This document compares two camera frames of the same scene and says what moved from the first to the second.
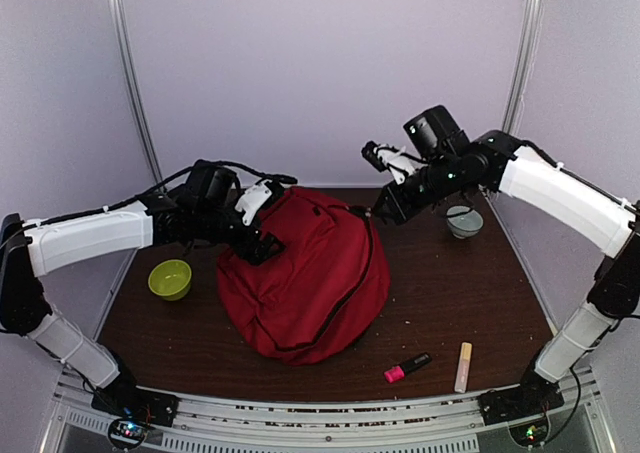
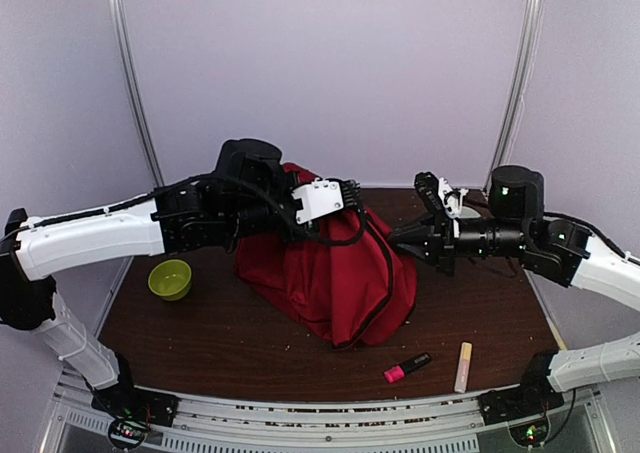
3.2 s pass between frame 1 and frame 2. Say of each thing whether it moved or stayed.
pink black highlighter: stayed
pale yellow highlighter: stayed
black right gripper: moved
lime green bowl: stayed
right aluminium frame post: stayed
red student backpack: moved
